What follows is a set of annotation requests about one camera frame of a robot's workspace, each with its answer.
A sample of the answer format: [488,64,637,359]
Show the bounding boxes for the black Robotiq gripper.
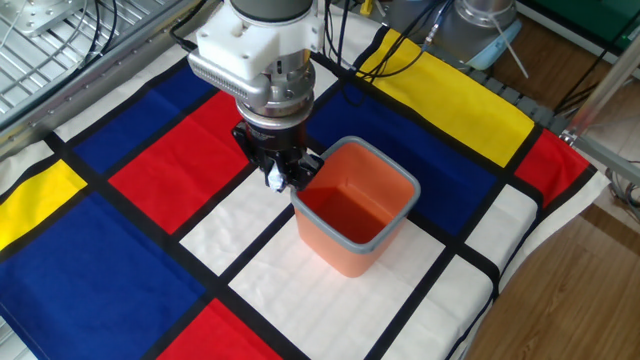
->
[231,117,326,193]

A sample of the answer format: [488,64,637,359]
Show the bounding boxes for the white paper ball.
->
[265,167,288,194]

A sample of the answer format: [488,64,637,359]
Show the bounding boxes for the orange trash can grey rim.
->
[289,135,422,279]

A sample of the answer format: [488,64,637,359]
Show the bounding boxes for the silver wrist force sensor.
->
[234,49,317,130]

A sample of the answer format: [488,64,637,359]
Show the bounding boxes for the colour block checked tablecloth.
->
[0,0,611,360]

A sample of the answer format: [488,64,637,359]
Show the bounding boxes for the grey ribbed strip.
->
[472,69,569,134]

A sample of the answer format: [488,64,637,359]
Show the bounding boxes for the silver bolted metal plate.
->
[0,0,85,39]

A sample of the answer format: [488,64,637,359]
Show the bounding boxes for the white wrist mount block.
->
[187,0,324,104]

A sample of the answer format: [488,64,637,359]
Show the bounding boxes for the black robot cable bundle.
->
[167,0,451,109]

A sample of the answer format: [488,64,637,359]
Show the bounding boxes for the short aluminium frame beam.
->
[572,134,640,187]

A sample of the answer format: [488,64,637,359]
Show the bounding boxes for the aluminium corner frame post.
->
[559,34,640,146]

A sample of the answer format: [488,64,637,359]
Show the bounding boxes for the grey cable bundle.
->
[603,159,640,224]

